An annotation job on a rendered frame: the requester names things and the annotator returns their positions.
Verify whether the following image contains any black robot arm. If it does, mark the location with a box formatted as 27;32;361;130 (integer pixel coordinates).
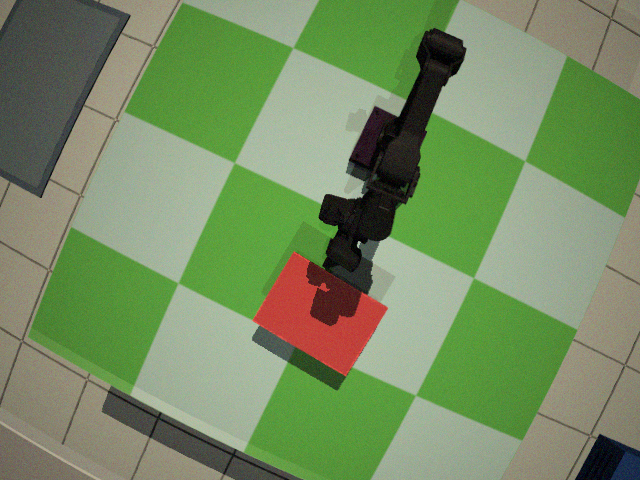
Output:
319;28;467;241

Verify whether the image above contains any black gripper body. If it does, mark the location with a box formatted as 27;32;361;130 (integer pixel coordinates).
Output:
326;197;368;272

